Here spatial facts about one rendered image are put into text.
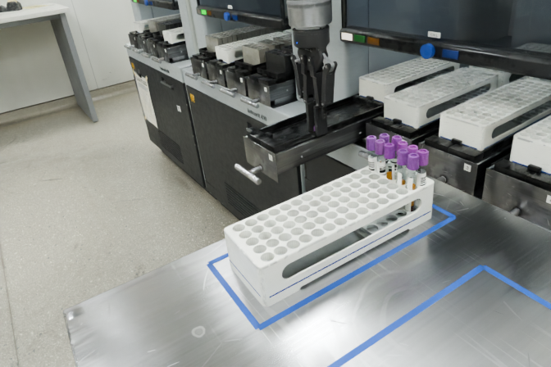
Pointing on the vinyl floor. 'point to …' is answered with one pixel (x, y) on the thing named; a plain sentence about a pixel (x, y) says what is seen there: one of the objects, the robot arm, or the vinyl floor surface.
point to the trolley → (343, 304)
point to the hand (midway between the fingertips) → (316, 118)
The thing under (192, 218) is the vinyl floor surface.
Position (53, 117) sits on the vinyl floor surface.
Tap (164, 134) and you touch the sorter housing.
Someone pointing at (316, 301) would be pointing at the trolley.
